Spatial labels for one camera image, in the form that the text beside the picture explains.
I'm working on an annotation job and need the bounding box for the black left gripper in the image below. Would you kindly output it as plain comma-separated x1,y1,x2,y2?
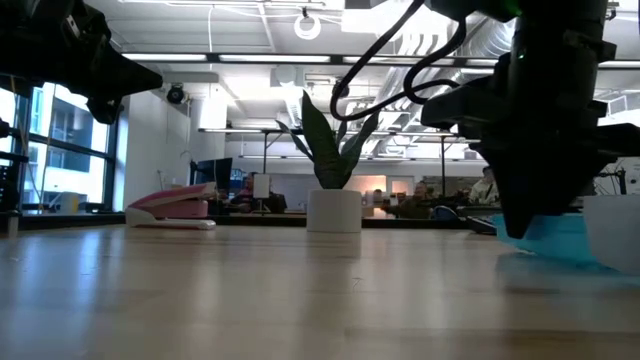
0,0,164,127

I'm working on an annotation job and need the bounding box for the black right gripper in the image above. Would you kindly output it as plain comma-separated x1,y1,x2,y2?
419,44,640,239

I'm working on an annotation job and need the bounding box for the teal lid clear pencil box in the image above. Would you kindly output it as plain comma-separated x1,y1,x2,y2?
492,194,640,277

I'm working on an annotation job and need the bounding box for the person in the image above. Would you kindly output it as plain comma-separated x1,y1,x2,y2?
389,180,437,220
232,172,289,214
469,166,501,206

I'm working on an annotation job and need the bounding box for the black desk calculator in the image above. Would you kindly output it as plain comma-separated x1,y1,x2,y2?
467,215,499,236

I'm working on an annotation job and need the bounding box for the pale waste bin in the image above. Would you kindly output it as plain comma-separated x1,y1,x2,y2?
58,192,81,215

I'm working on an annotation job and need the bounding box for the pink white stapler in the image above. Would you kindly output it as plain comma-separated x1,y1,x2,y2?
124,182,219,231

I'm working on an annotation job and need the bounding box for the black computer monitor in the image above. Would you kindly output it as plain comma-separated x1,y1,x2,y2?
189,157,234,194

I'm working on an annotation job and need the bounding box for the long ceiling light strip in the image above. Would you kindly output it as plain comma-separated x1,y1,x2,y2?
122,51,501,69

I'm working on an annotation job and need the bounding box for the white upright panel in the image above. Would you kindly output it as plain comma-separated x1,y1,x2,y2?
252,173,271,200

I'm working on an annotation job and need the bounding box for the white plant pot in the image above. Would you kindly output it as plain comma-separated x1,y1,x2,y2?
306,188,363,234

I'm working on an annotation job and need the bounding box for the green snake plant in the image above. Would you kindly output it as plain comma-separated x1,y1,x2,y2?
275,89,381,190

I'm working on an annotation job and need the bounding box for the silver ventilation duct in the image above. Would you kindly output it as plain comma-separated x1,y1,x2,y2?
372,14,504,112

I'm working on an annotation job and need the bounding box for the black aluminium table frame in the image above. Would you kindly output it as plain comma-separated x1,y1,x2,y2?
0,212,471,231

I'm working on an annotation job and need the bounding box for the white ring fixture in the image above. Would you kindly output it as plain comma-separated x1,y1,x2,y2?
293,12,322,41

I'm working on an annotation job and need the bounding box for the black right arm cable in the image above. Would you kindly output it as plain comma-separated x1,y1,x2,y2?
329,0,469,123

